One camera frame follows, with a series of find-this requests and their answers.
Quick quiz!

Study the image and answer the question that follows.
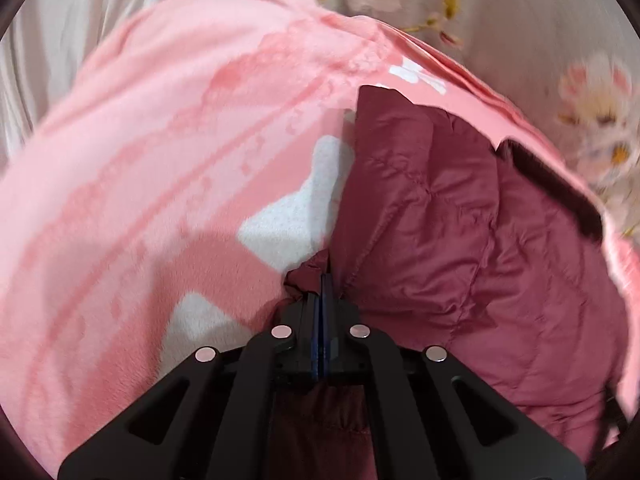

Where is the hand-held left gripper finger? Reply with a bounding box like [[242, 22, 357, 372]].
[[57, 274, 321, 480], [320, 274, 587, 480]]

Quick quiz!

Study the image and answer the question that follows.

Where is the maroon quilted jacket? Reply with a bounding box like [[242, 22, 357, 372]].
[[270, 85, 632, 480]]

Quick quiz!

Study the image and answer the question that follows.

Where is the pink printed blanket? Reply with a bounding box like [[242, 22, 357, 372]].
[[0, 0, 640, 477]]

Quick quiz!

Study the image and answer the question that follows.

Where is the grey floral blanket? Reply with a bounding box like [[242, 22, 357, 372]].
[[270, 0, 640, 241]]

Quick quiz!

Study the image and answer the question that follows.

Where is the grey satin sheet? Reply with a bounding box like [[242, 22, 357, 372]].
[[0, 0, 206, 161]]

